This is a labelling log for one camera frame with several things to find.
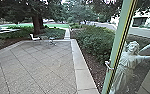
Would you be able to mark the green framed glass door leaf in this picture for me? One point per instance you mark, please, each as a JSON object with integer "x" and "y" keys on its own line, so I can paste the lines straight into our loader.
{"x": 119, "y": 46}

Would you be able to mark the low green shrub bed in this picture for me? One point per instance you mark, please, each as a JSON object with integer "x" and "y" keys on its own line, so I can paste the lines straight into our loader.
{"x": 94, "y": 40}

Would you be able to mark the outdoor metal table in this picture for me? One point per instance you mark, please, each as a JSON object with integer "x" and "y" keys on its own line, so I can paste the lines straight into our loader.
{"x": 51, "y": 39}

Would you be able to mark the long green hedge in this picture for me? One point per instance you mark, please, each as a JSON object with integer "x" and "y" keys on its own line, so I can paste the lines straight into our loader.
{"x": 41, "y": 32}

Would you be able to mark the white outdoor chair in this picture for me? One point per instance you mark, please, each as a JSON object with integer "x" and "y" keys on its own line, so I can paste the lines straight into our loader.
{"x": 34, "y": 37}

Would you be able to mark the large dark tree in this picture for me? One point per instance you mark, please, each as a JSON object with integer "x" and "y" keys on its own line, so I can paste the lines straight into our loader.
{"x": 37, "y": 15}

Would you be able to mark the white stone garden statue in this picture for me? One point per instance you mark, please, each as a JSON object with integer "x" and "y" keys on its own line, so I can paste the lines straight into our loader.
{"x": 127, "y": 66}

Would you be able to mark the white building with windows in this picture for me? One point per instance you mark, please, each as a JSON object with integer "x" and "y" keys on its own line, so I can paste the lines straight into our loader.
{"x": 146, "y": 20}

